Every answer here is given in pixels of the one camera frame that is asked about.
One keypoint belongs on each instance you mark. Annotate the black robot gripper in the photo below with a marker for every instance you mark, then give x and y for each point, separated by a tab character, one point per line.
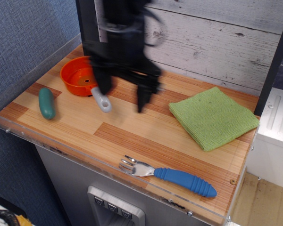
123	56

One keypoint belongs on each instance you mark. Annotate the dark vertical post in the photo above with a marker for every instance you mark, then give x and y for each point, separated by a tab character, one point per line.
270	78
86	11

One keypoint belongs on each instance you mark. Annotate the white ribbed appliance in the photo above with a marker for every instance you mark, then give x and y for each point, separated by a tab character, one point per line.
265	159

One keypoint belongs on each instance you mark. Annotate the clear acrylic guard rail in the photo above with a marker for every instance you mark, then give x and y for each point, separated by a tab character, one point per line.
101	140

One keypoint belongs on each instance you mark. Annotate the green cloth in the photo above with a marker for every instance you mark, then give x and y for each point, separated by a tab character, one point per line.
213	119

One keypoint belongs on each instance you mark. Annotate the dark left vertical post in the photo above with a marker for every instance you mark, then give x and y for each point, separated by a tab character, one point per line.
86	11

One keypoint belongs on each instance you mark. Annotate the fork with blue handle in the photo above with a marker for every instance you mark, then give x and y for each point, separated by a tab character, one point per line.
191	182

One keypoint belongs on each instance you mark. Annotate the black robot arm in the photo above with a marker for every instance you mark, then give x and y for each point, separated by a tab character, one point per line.
125	16

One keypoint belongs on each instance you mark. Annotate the teal oval soap bar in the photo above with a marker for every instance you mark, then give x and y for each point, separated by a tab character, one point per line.
46	103

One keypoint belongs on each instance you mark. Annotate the dark right vertical post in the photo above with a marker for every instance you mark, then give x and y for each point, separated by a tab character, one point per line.
270	78

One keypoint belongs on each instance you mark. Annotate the grey cabinet front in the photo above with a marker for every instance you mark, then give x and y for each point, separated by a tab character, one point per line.
71	181

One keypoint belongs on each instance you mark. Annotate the silver button panel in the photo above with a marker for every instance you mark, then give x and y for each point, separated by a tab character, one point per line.
112	211

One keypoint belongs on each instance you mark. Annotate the orange pot with grey handle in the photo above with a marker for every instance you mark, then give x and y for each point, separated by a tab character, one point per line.
78	77

